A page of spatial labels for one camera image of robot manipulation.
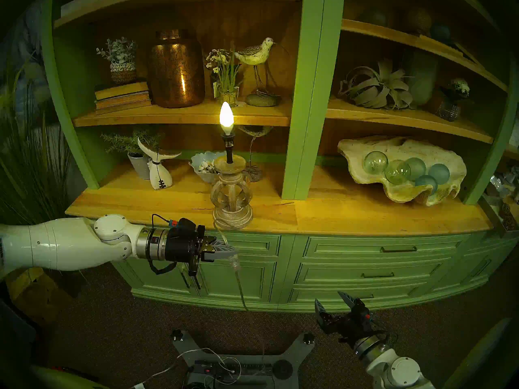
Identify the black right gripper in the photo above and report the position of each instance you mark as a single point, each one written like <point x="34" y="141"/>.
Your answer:
<point x="352" y="323"/>

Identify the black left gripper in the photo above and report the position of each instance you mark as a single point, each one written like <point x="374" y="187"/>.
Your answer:
<point x="182" y="244"/>

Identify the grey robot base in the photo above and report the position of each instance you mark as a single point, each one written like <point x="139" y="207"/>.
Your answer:
<point x="284" y="368"/>

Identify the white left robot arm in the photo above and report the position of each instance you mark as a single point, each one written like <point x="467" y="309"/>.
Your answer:
<point x="61" y="244"/>

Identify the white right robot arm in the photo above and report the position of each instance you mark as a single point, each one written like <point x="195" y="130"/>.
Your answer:
<point x="397" y="372"/>

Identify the carved wooden table lamp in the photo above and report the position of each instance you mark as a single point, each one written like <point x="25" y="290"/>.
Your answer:
<point x="231" y="197"/>

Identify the shell-shaped bowl with seashells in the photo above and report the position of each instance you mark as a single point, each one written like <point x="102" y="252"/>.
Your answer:
<point x="200" y="161"/>

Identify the white whale tail figurine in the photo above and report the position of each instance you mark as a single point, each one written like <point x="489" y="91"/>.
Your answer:
<point x="160" y="177"/>

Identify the black power strip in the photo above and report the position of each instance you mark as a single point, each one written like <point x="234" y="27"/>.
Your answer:
<point x="251" y="370"/>

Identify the rosemary plant in white pot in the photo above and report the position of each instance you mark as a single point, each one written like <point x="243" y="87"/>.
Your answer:
<point x="140" y="165"/>

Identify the brown shorebird figurine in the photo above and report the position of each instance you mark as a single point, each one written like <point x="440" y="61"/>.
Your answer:
<point x="257" y="131"/>

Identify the candle-shaped light bulb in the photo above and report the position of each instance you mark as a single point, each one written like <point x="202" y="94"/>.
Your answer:
<point x="226" y="118"/>

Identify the pale green glass ball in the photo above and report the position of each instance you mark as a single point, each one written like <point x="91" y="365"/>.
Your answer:
<point x="376" y="162"/>
<point x="397" y="172"/>

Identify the white flowers in glass vase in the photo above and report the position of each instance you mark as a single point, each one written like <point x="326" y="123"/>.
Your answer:
<point x="228" y="95"/>

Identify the teal glass ball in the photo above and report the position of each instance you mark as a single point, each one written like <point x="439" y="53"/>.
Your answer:
<point x="418" y="167"/>
<point x="426" y="184"/>
<point x="440" y="173"/>

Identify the old hardcover book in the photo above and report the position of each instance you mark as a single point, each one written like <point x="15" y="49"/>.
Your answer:
<point x="123" y="107"/>
<point x="123" y="99"/>
<point x="121" y="90"/>

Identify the large copper vase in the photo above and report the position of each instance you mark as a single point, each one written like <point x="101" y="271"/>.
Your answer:
<point x="175" y="72"/>

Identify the green wooden shelf cabinet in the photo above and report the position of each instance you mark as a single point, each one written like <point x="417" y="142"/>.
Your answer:
<point x="312" y="88"/>

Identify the side shelf with trinkets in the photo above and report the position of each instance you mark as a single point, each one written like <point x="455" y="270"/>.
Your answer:
<point x="492" y="214"/>

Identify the giant clam shell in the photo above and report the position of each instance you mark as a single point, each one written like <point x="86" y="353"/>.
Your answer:
<point x="454" y="161"/>

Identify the tall grass plant in basket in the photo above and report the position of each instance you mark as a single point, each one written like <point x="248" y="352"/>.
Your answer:
<point x="40" y="181"/>

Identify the white shorebird figurine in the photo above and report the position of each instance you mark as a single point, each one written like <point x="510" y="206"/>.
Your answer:
<point x="254" y="54"/>

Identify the small plant in woven pot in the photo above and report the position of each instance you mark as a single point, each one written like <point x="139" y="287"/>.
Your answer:
<point x="123" y="71"/>

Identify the grey-green air plant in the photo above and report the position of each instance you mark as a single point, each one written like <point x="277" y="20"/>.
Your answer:
<point x="379" y="88"/>

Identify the small plant in glass pot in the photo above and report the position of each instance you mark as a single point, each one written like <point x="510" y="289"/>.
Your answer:
<point x="449" y="110"/>

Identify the tall green ceramic vase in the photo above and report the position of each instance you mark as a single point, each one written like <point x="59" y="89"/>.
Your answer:
<point x="422" y="82"/>

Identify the dark green sphere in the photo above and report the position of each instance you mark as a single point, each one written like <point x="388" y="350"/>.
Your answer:
<point x="373" y="17"/>

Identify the flat dark book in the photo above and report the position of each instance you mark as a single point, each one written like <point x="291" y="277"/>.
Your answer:
<point x="466" y="53"/>

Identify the dark teal sphere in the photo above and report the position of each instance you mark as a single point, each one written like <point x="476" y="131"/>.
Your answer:
<point x="441" y="32"/>

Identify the brown woven sphere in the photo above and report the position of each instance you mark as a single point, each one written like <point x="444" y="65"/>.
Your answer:
<point x="417" y="20"/>

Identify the blue wall painting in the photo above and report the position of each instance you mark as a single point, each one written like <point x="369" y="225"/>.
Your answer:
<point x="28" y="48"/>

